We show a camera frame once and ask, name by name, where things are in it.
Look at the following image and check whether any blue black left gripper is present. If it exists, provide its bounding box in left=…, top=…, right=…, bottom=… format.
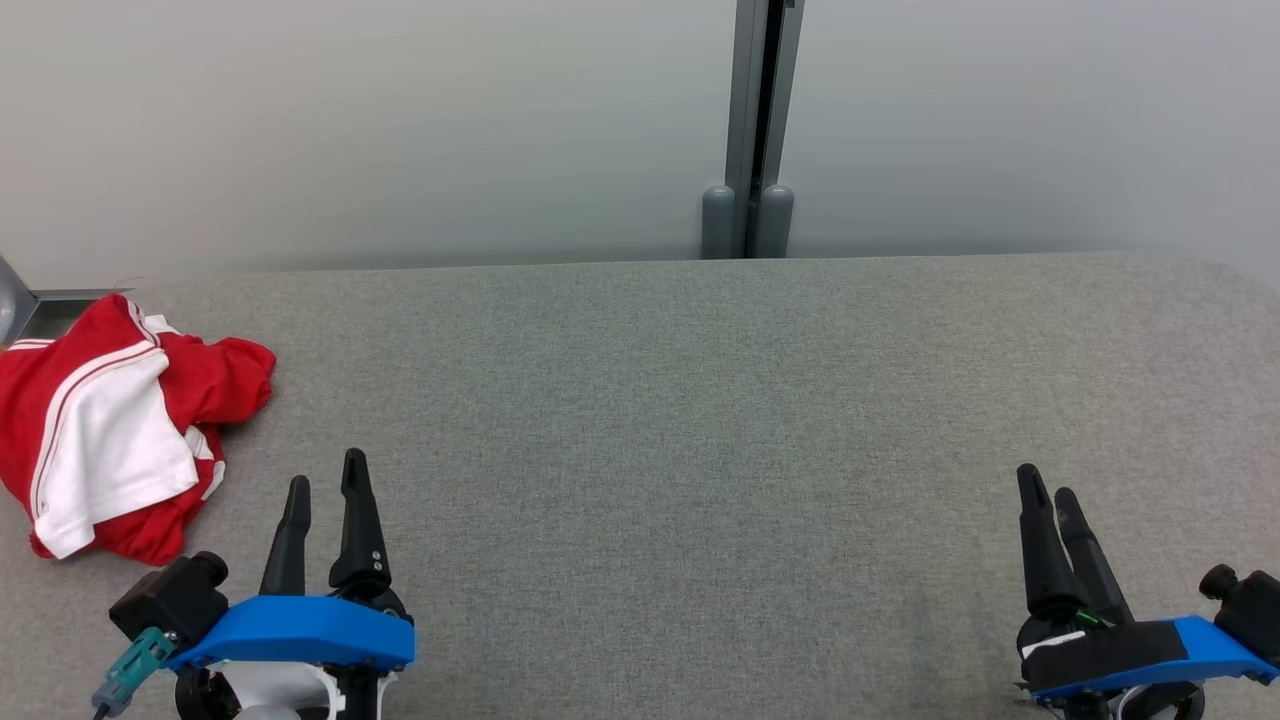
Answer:
left=165, top=448, right=416, bottom=720

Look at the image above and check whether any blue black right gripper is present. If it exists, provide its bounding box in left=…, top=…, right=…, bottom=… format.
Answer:
left=1015, top=463, right=1280, bottom=720

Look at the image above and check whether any red number 23 jersey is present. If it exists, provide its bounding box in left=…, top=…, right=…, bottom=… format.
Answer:
left=0, top=293, right=206, bottom=566

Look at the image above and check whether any grey metal floor rail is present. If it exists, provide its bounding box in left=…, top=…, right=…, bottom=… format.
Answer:
left=35, top=288, right=133, bottom=307

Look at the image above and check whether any grey metal partition post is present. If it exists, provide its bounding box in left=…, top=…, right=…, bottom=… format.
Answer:
left=700, top=0, right=806, bottom=261

